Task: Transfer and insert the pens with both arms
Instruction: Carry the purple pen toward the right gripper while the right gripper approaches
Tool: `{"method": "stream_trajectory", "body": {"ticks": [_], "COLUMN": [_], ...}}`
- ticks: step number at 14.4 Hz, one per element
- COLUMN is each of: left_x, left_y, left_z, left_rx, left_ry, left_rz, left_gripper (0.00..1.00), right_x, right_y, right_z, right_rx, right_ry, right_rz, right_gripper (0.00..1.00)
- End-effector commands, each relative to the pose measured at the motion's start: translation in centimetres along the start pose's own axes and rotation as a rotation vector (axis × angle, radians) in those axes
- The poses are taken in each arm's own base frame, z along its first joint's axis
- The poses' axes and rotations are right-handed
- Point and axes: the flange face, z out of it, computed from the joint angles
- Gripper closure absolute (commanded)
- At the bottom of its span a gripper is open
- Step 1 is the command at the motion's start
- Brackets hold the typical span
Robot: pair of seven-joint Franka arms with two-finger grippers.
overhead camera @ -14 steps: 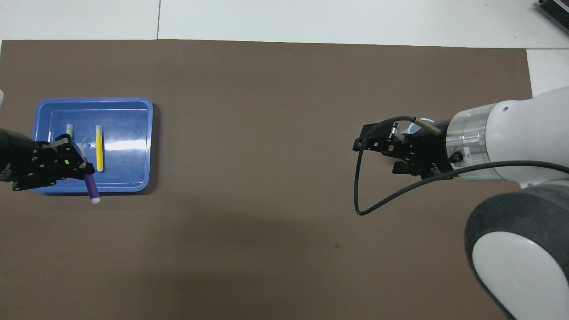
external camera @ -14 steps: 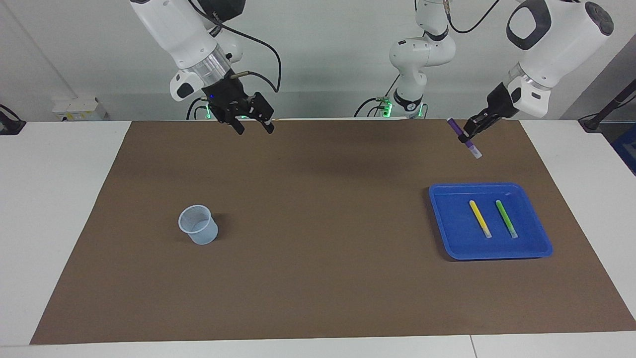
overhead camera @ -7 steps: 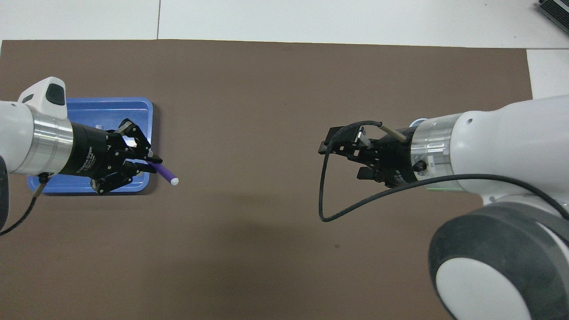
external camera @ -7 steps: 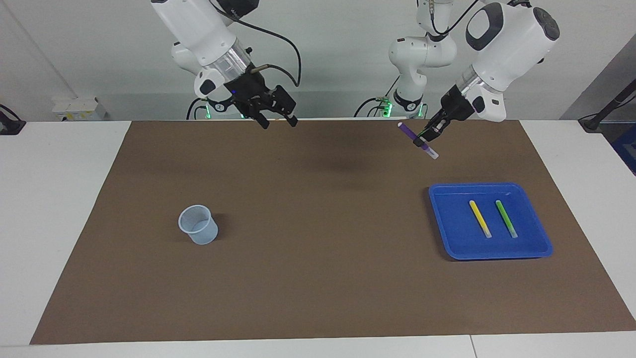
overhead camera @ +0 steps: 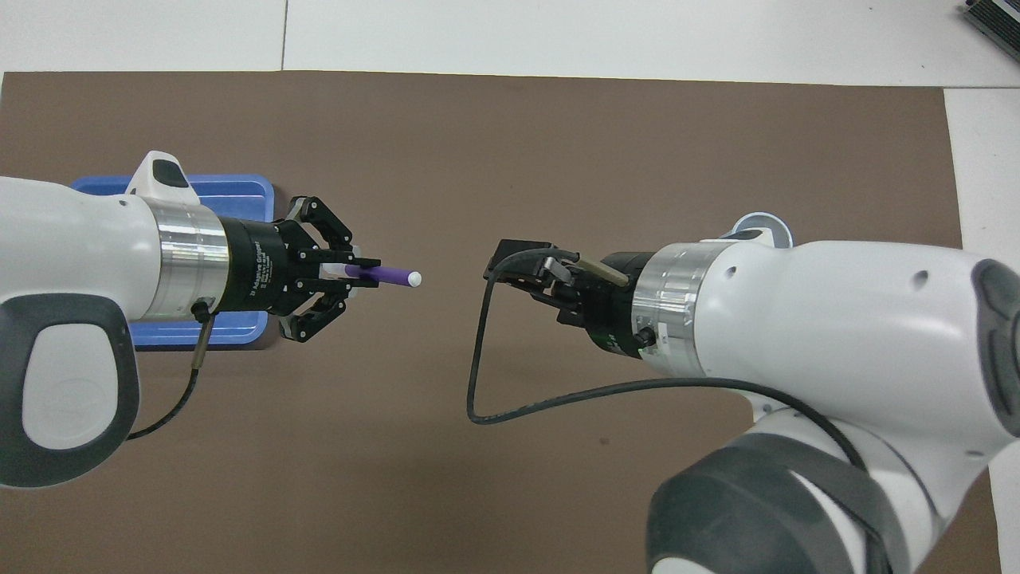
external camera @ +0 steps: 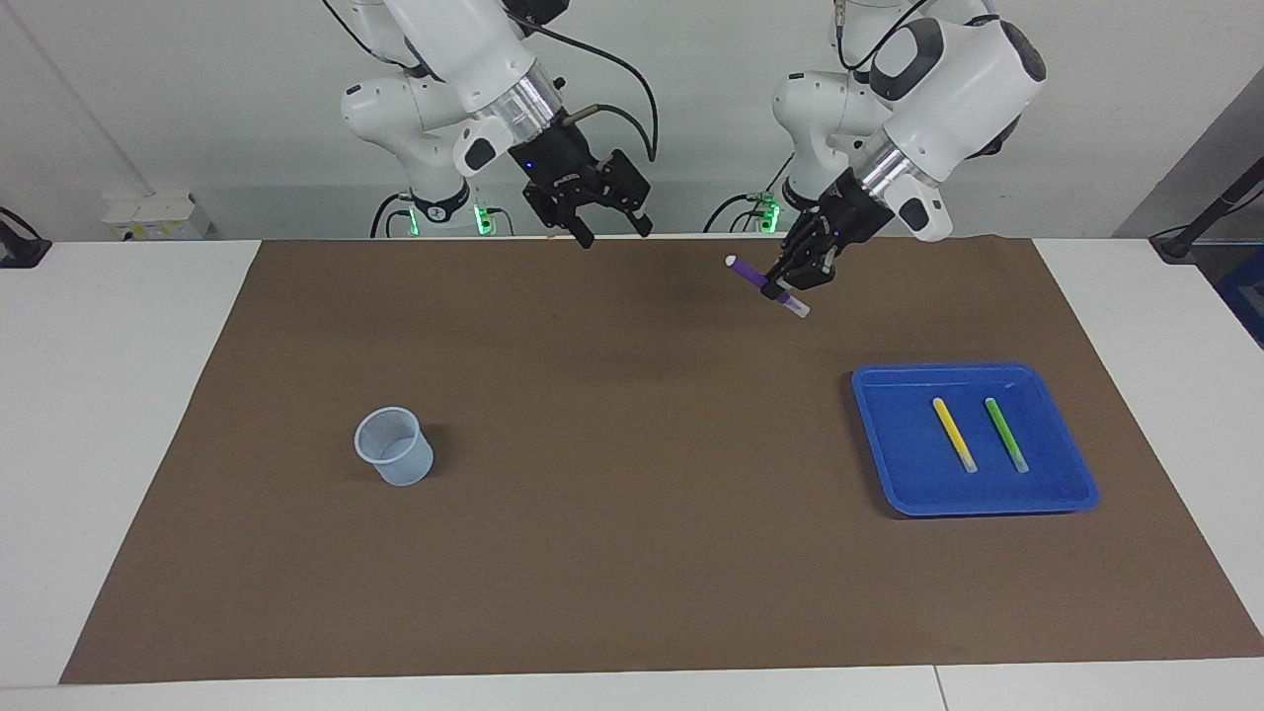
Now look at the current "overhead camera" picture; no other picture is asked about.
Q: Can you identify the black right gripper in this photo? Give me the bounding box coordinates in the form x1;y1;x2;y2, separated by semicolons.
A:
484;239;658;356

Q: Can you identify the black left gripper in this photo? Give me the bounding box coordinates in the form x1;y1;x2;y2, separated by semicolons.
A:
219;195;382;344

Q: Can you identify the purple pen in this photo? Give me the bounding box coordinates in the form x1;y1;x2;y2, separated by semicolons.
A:
323;265;422;289

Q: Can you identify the brown table mat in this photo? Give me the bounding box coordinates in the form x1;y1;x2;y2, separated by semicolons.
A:
0;70;1003;574

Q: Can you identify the blue plastic tray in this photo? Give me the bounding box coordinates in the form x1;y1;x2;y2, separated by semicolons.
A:
70;175;276;350

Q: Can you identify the translucent plastic cup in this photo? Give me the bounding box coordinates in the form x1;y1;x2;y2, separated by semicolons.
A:
721;211;794;248

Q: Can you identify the grey ribbed device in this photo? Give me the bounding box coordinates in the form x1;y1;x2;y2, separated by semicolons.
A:
960;0;1020;55

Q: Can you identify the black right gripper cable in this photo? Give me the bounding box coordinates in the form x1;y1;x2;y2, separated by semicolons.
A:
467;249;869;471

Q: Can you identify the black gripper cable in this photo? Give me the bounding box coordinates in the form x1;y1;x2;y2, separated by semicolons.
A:
467;249;869;471
126;297;218;441

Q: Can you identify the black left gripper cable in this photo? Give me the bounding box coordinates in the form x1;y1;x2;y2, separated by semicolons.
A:
126;297;218;441

